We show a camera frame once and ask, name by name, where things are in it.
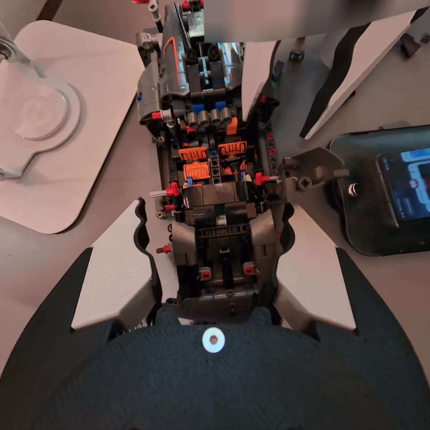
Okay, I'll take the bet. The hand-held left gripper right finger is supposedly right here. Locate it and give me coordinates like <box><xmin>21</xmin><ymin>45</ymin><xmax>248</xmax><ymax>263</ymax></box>
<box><xmin>271</xmin><ymin>202</ymin><xmax>357</xmax><ymax>332</ymax></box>

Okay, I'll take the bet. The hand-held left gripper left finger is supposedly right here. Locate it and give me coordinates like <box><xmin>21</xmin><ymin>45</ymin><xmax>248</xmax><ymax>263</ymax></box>
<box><xmin>71</xmin><ymin>198</ymin><xmax>163</xmax><ymax>331</ymax></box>

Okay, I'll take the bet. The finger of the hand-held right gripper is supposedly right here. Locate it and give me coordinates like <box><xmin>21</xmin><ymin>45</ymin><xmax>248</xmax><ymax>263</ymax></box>
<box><xmin>241</xmin><ymin>40</ymin><xmax>282</xmax><ymax>122</ymax></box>
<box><xmin>300</xmin><ymin>11</ymin><xmax>419</xmax><ymax>140</ymax></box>

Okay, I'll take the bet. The grey orange lego car model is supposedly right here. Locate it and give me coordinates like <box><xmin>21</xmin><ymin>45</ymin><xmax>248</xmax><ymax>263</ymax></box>
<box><xmin>132</xmin><ymin>0</ymin><xmax>285</xmax><ymax>318</ymax></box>

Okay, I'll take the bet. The grey lego panel assembly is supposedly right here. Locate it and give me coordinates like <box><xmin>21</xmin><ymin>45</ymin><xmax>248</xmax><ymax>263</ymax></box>
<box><xmin>277</xmin><ymin>147</ymin><xmax>350</xmax><ymax>204</ymax></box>

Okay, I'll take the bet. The dark grey lego piece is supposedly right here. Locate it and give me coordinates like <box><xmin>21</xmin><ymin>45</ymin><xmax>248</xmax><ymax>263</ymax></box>
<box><xmin>400</xmin><ymin>7</ymin><xmax>430</xmax><ymax>58</ymax></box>

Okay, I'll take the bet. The phone on black holder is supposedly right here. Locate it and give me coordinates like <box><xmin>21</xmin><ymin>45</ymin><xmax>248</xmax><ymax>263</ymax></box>
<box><xmin>329</xmin><ymin>125</ymin><xmax>430</xmax><ymax>257</ymax></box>

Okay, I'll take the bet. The smartphone with lit screen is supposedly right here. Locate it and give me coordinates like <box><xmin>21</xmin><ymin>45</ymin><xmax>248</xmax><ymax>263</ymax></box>
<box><xmin>378</xmin><ymin>149</ymin><xmax>430</xmax><ymax>222</ymax></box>

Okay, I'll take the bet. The clear acrylic stand foot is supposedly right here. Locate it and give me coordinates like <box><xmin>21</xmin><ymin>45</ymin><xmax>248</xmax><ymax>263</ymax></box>
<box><xmin>0</xmin><ymin>20</ymin><xmax>83</xmax><ymax>182</ymax></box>

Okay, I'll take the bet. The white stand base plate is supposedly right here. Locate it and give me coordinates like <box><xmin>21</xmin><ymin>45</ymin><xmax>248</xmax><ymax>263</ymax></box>
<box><xmin>0</xmin><ymin>19</ymin><xmax>146</xmax><ymax>234</ymax></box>

